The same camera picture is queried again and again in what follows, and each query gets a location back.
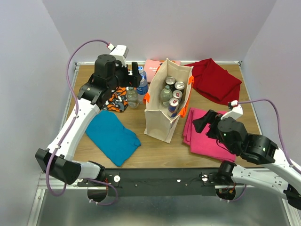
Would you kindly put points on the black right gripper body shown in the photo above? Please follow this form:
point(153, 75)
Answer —
point(213, 133)

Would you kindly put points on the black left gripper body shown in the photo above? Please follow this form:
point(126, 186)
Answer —
point(122, 77)

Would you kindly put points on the Pocari Sweat bottle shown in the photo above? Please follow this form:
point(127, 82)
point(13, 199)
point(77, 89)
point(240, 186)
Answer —
point(142, 72)
point(142, 89)

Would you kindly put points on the green glass bottle front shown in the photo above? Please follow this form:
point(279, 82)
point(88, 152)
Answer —
point(132, 98)

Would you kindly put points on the red bull can front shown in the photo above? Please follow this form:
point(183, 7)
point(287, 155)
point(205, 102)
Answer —
point(173, 107)

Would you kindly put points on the red bull can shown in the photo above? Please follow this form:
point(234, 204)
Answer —
point(173, 107)
point(177, 94)

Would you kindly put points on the beige canvas tote bag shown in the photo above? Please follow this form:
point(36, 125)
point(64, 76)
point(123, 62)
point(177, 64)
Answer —
point(158, 124)

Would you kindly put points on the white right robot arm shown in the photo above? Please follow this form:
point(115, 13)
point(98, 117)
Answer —
point(256, 149)

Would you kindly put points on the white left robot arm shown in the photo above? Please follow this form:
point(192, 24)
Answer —
point(57, 159)

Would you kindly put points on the magenta folded cloth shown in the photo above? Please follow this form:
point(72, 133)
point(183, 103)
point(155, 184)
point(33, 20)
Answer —
point(199, 143)

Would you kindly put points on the light pink printed cloth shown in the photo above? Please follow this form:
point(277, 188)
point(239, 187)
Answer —
point(151, 67)

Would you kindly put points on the orange camouflage cloth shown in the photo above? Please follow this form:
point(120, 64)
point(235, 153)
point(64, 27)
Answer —
point(118, 100)

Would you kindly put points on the red bull can middle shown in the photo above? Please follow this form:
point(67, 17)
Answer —
point(177, 94)

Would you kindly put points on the dark red cloth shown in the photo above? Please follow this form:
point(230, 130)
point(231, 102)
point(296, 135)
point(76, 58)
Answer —
point(215, 83)

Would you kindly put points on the teal folded cloth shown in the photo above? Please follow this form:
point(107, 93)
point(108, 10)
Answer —
point(116, 141)

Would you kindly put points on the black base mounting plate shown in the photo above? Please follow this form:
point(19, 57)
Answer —
point(165, 181)

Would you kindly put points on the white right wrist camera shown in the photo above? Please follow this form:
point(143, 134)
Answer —
point(235, 110)

